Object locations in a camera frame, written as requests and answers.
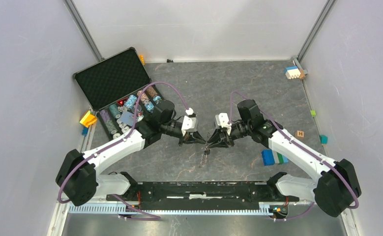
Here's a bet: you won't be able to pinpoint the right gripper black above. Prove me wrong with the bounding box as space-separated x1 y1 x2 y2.
207 121 251 149

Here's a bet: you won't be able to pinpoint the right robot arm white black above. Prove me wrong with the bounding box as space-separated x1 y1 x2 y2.
208 99 361 217

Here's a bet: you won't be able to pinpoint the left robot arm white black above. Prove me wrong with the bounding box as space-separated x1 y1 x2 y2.
56 100 206 206

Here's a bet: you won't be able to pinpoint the blue green white block stack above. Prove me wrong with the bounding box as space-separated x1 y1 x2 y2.
261 149 289 166

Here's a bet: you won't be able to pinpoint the wooden letter H cube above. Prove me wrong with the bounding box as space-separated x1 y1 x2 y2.
295 130 305 139

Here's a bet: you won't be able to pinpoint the black poker chip case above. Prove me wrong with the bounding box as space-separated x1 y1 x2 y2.
73 47 164 141

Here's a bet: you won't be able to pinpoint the orange yellow block behind case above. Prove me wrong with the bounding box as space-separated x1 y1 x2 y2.
140 55 145 65

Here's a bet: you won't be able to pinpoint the blue white tan block stack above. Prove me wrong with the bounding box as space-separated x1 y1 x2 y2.
285 66 305 79

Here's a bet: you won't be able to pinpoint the teal cube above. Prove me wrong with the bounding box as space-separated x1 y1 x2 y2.
319 134 328 145

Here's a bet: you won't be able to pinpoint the small blue block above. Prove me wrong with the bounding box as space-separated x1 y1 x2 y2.
82 127 88 136

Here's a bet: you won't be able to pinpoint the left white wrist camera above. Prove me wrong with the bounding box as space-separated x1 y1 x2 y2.
181 108 198 136

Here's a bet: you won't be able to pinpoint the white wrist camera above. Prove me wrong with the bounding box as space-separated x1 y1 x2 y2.
214 113 232 129
181 108 198 136

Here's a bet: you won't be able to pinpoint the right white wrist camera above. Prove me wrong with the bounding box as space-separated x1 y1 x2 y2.
214 113 232 129

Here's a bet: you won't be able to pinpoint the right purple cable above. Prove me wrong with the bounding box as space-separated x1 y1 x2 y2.
229 90 359 222

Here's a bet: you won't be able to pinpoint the purple cable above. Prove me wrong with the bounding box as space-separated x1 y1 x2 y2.
57 81 194 221
229 90 359 222

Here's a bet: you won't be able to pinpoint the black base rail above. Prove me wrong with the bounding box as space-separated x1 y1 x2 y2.
120 181 299 210

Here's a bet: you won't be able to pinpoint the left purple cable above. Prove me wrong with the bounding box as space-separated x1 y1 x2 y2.
57 81 194 221

